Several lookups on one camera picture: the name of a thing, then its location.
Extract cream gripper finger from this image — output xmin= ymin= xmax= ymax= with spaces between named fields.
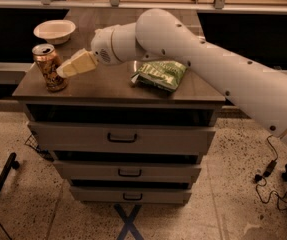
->
xmin=56 ymin=61 xmax=79 ymax=78

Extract orange patterned drink can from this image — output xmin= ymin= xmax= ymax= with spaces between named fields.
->
xmin=32 ymin=43 xmax=67 ymax=92

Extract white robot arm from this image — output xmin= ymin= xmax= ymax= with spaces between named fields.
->
xmin=57 ymin=9 xmax=287 ymax=144

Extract white paper bowl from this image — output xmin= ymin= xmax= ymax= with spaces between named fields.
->
xmin=33 ymin=20 xmax=76 ymax=45

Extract green kettle chips bag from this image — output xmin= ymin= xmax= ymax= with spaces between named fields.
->
xmin=131 ymin=61 xmax=187 ymax=92

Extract grey drawer cabinet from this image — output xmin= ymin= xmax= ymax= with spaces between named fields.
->
xmin=12 ymin=7 xmax=226 ymax=206

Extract blue tape cross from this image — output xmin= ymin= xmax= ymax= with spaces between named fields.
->
xmin=114 ymin=204 xmax=144 ymax=240

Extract black wire basket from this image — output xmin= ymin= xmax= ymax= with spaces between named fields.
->
xmin=24 ymin=134 xmax=54 ymax=162

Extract black power adapter cable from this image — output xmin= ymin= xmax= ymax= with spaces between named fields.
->
xmin=253 ymin=134 xmax=287 ymax=212

